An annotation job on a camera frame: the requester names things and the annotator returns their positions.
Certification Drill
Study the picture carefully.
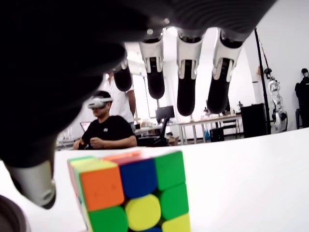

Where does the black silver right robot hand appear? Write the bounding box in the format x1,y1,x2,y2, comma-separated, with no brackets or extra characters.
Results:
0,0,276,210

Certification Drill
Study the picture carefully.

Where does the multicolour Rubik's cube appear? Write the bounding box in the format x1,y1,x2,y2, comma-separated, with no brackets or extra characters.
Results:
67,151,191,232

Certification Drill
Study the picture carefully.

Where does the dark brown round plate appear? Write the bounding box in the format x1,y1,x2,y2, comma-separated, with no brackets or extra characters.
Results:
0,194,32,232

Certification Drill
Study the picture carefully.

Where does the white VR headset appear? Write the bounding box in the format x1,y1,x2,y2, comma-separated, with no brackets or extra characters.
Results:
87,96,114,110

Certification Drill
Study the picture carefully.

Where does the standing person in white shirt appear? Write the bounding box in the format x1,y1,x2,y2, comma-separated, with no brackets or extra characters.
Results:
103,72,137,131

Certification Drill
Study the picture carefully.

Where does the seated person in black shirt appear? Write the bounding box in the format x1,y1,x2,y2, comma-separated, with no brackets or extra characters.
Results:
73,90,138,150

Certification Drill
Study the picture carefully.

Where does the black computer monitor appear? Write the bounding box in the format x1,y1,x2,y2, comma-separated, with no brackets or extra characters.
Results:
155,105,175,123

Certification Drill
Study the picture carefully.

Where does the black office chair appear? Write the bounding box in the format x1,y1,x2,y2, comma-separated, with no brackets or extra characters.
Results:
139,118,169,147

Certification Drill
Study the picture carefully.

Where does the long wooden desk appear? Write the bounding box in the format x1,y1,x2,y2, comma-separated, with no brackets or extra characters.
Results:
177,114,242,145

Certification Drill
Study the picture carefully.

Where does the black pole stand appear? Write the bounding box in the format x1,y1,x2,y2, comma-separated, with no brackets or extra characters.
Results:
254,28,272,133

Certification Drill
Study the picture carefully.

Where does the black cabinet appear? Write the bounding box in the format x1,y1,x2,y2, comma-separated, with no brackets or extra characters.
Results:
240,103,267,139

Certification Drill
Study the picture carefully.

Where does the mannequin in black jacket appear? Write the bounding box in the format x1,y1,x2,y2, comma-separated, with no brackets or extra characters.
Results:
294,68,309,130

